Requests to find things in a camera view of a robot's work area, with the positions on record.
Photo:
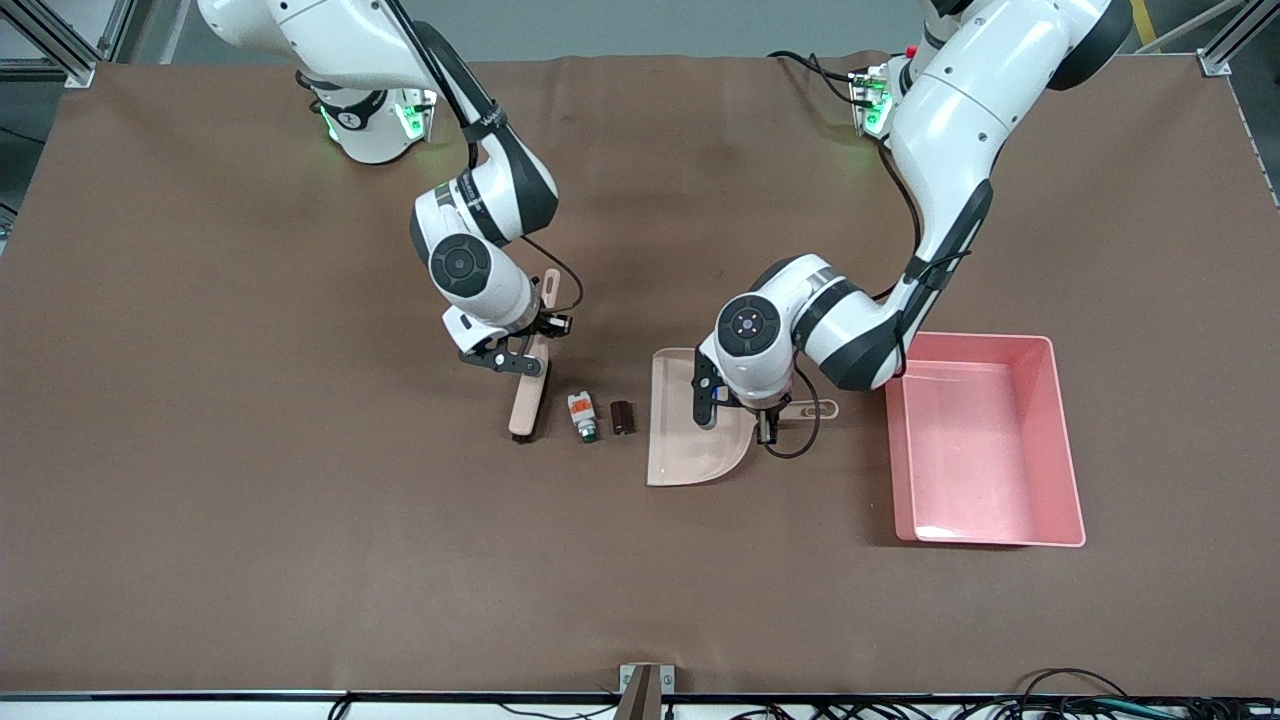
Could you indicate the beige plastic dustpan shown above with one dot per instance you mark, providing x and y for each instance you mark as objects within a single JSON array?
[{"x": 685, "y": 450}]

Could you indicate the white orange green electronic component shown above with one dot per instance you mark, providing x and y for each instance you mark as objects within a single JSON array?
[{"x": 580, "y": 412}]

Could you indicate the dark brown electronic component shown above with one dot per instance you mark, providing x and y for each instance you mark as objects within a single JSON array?
[{"x": 622, "y": 417}]

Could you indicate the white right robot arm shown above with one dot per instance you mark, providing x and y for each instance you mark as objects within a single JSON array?
[{"x": 330, "y": 40}]

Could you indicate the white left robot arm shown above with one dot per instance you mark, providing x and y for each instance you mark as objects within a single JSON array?
[{"x": 950, "y": 120}]

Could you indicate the pink plastic bin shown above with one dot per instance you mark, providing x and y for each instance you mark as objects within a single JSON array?
[{"x": 970, "y": 450}]

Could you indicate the table cover mat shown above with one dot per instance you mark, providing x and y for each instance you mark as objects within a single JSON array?
[{"x": 500, "y": 580}]

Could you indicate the grey metal bracket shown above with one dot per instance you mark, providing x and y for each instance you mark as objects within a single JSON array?
[{"x": 668, "y": 678}]

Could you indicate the brown camera post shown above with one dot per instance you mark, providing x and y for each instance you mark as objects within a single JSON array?
[{"x": 640, "y": 695}]

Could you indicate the aluminium frame profile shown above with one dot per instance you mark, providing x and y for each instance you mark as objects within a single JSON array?
[
  {"x": 1225, "y": 55},
  {"x": 60, "y": 50}
]

